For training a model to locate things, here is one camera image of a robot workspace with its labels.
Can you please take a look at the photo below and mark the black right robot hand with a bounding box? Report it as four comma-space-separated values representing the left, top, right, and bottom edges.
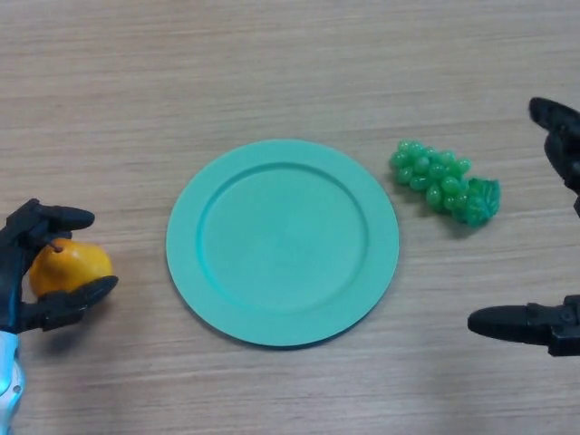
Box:
467, 96, 580, 358

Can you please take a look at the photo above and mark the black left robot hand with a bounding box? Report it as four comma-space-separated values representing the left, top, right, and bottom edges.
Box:
0, 198, 120, 336

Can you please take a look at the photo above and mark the yellow pear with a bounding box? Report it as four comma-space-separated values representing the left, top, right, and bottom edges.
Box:
29, 238, 113, 298

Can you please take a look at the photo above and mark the green round plate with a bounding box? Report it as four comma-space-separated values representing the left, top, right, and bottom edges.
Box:
165, 139, 401, 349

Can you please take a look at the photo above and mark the green grape bunch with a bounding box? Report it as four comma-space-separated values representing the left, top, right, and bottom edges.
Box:
389, 139, 503, 227

